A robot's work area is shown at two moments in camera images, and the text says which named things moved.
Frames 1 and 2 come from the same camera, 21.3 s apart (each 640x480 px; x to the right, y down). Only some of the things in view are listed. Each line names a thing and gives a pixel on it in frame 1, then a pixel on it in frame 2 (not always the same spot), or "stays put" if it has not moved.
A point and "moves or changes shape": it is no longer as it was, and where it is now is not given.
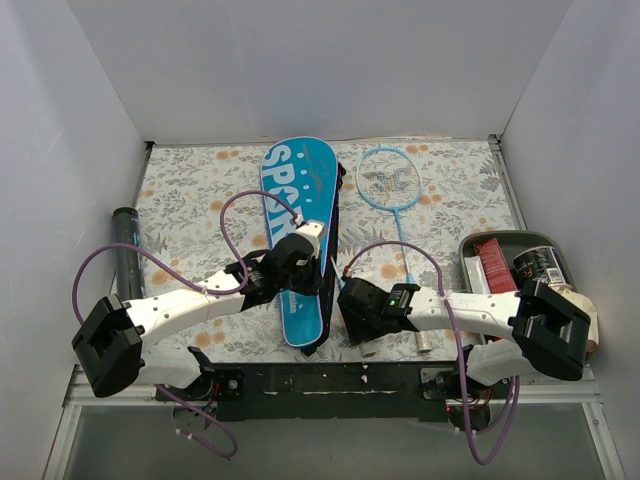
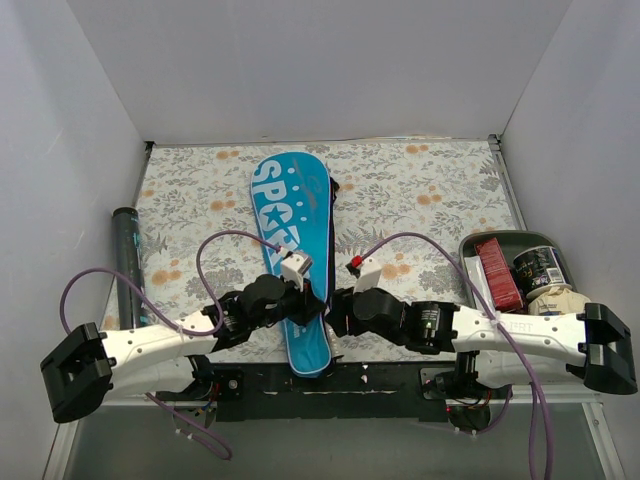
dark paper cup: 539,262 stays put
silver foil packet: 476,274 stays put
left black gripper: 310,282 to 310,307
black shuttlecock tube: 127,265 stays put
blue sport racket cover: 304,176 moves or changes shape
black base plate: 337,391 stays put
